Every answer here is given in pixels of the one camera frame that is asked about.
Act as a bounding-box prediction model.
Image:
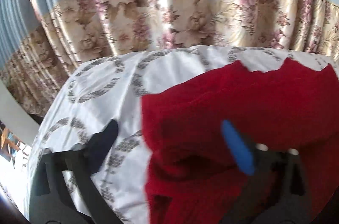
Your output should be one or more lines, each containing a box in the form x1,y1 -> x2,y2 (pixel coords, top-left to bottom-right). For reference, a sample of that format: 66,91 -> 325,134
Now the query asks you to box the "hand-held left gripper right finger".
221,120 -> 313,224

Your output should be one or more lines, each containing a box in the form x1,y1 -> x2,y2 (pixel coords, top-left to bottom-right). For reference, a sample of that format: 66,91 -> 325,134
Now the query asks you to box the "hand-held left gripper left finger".
29,120 -> 119,224

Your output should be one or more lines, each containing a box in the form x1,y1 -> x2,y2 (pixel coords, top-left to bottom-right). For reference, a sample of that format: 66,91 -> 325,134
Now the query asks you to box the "red knitted sweater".
140,57 -> 339,224

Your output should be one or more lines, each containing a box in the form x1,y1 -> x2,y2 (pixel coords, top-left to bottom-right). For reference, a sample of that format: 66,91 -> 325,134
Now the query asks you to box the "circle-print bed sheet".
24,45 -> 339,224

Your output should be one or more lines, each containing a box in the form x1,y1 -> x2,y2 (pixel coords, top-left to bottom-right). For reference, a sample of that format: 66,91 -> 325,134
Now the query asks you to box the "white cabinet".
0,78 -> 40,146

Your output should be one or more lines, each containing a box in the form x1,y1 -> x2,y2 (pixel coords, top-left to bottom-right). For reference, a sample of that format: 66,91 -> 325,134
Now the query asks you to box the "blue floral curtain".
29,0 -> 339,69
0,0 -> 71,118

